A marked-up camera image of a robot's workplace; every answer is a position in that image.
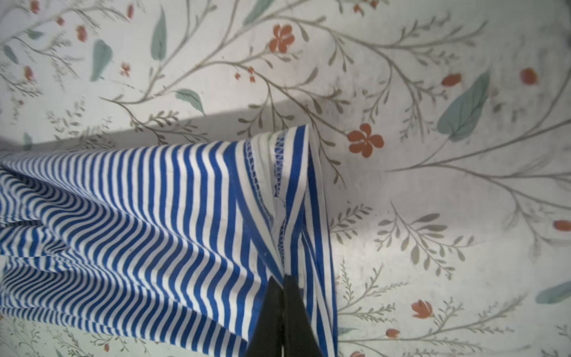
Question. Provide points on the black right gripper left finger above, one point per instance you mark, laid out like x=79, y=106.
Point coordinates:
x=267, y=340

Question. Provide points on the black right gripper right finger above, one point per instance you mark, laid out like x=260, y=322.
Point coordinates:
x=299, y=339

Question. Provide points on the blue white striped tank top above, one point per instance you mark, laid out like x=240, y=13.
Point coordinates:
x=174, y=243

